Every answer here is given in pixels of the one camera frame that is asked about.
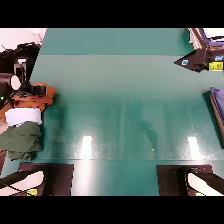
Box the white garment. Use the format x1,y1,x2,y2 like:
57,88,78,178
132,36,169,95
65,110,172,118
4,107,43,127
203,28,224,40

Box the dark green garment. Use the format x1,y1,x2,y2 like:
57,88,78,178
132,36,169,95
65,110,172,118
0,121,44,162

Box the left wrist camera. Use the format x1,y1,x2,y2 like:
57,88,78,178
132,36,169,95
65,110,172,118
14,58,29,85

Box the purple garment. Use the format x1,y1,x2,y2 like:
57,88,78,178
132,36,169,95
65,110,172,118
199,29,224,48

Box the orange T-shirt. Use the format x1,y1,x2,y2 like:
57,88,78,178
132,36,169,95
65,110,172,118
12,82,58,111

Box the blue garment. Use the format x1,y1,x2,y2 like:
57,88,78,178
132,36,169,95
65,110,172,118
209,86,224,129

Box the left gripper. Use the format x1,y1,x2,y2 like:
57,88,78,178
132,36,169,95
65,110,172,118
31,84,48,98

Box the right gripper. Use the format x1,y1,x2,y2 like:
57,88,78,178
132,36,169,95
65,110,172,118
173,49,207,73

